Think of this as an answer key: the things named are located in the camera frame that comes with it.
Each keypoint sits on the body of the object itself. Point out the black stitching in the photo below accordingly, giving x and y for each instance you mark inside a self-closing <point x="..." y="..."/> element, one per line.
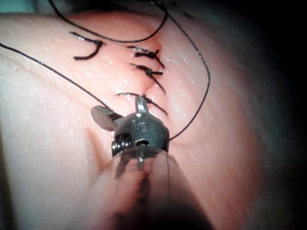
<point x="148" y="72"/>

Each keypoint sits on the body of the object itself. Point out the tissue pad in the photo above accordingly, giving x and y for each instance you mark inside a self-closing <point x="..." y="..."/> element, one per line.
<point x="120" y="72"/>

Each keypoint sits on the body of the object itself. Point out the dark right arm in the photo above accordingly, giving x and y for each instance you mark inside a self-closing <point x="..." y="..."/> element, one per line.
<point x="134" y="191"/>

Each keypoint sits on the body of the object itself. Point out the blue-green cloth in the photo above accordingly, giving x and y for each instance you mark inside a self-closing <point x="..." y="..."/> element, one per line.
<point x="16" y="6"/>

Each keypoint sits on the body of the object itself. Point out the right arm needle driver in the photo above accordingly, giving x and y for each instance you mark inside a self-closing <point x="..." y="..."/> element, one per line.
<point x="144" y="129"/>

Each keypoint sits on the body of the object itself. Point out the right arm needle driver jaw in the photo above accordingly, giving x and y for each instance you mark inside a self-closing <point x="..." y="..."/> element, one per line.
<point x="103" y="118"/>
<point x="141" y="105"/>

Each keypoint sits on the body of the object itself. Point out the cut black thread piece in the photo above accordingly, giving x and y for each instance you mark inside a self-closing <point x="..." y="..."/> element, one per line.
<point x="90" y="49"/>

